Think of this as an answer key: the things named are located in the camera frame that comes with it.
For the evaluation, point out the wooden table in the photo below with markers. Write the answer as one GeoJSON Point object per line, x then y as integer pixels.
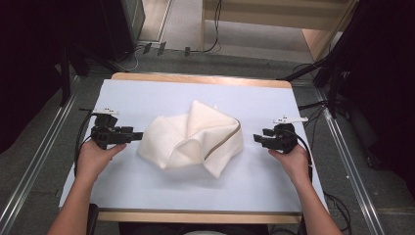
{"type": "Point", "coordinates": [195, 217]}

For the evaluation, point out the aluminium floor rail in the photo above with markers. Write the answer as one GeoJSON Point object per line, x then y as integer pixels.
{"type": "Point", "coordinates": [349, 163]}
{"type": "Point", "coordinates": [36, 156]}

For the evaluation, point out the black chair armrest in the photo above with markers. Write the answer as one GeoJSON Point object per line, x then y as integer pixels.
{"type": "Point", "coordinates": [92, 218]}

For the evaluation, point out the white towel with tan stripe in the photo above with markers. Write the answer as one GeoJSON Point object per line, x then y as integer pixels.
{"type": "Point", "coordinates": [192, 140]}

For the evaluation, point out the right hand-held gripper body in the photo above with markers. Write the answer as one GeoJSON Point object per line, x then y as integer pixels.
{"type": "Point", "coordinates": [284, 138]}

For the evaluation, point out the small black floor bracket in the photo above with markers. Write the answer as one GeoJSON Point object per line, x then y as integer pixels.
{"type": "Point", "coordinates": [187, 51]}
{"type": "Point", "coordinates": [147, 48]}
{"type": "Point", "coordinates": [161, 48]}

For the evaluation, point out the dark curtain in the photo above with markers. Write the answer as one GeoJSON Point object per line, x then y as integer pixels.
{"type": "Point", "coordinates": [39, 65]}
{"type": "Point", "coordinates": [385, 81]}

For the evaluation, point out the person's dark clothing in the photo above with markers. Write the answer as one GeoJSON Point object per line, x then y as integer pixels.
{"type": "Point", "coordinates": [163, 229]}

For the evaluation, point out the person's right hand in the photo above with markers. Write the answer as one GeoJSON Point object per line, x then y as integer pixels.
{"type": "Point", "coordinates": [293, 163]}

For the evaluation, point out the light blue table mat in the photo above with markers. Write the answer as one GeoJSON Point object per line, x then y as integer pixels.
{"type": "Point", "coordinates": [163, 192]}

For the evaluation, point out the light wooden shelf unit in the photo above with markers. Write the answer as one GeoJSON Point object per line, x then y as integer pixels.
{"type": "Point", "coordinates": [277, 16]}

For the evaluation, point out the person's left hand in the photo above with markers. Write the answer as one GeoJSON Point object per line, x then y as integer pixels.
{"type": "Point", "coordinates": [93, 160]}

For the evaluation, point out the black metal stand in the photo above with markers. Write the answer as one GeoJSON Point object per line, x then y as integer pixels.
{"type": "Point", "coordinates": [65, 78]}
{"type": "Point", "coordinates": [332, 81]}

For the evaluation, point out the black cabinet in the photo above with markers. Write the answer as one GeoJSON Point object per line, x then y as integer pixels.
{"type": "Point", "coordinates": [127, 26]}

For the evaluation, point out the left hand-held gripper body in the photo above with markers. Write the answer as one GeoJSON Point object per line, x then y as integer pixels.
{"type": "Point", "coordinates": [104, 133]}

